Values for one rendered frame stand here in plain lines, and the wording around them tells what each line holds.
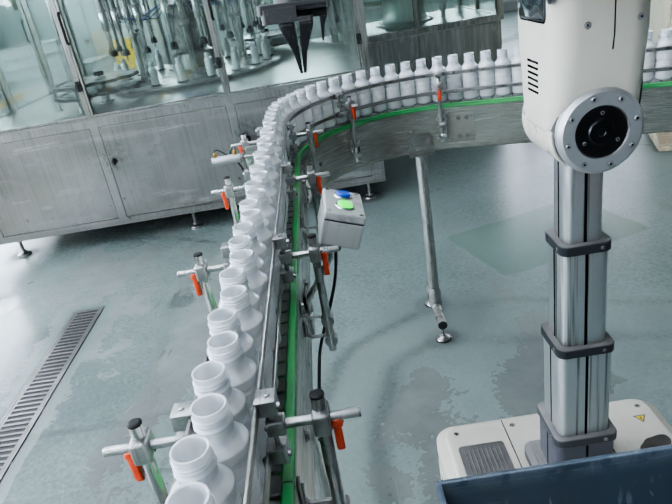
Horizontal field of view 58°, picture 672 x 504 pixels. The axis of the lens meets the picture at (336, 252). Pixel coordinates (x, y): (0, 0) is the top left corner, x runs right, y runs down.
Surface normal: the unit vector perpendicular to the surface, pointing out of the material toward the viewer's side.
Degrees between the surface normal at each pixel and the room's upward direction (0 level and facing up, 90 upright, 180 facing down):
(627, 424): 0
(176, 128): 90
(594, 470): 90
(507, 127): 90
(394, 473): 0
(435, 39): 90
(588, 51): 101
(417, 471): 0
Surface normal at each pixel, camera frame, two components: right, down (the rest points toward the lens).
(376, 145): 0.43, 0.29
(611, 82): 0.07, 0.58
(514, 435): -0.15, -0.90
